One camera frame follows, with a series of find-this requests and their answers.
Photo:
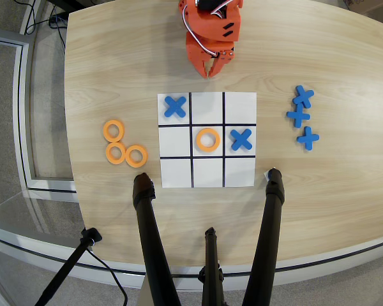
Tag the orange gripper with black motor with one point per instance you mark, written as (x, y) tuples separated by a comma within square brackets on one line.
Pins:
[(198, 52)]

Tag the blue foam cross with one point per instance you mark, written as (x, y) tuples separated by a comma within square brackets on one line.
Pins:
[(303, 96), (298, 116), (175, 106), (241, 139), (308, 138)]

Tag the white tic-tac-toe grid sheet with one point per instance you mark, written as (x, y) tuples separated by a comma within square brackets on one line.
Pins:
[(207, 175)]

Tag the thick black tripod leg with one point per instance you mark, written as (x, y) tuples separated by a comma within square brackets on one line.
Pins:
[(268, 229), (150, 229)]

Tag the thin black tripod leg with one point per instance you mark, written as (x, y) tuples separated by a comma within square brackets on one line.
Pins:
[(212, 264)]

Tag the thin black stand pole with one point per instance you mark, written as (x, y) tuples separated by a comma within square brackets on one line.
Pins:
[(67, 267)]

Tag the glass panel with grey frame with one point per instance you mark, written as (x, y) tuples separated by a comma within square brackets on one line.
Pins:
[(22, 127)]

